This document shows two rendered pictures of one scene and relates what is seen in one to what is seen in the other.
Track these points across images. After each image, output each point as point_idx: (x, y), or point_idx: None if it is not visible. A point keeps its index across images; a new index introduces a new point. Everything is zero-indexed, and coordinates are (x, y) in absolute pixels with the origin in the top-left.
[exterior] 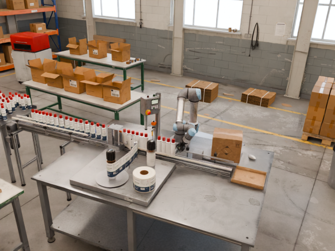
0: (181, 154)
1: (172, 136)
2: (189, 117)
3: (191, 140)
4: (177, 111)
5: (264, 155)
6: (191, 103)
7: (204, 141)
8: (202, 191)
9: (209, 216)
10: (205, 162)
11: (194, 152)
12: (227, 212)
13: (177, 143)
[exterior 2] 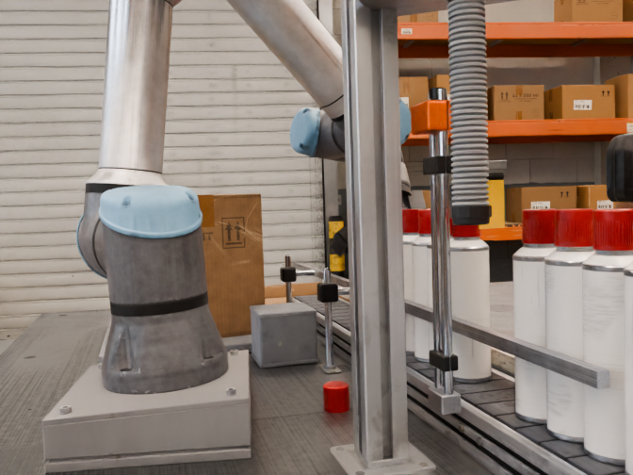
0: (299, 388)
1: (108, 411)
2: (154, 133)
3: (44, 416)
4: (317, 20)
5: (90, 315)
6: (169, 9)
7: (22, 391)
8: (495, 316)
9: None
10: (332, 314)
11: (303, 308)
12: (508, 295)
13: (248, 361)
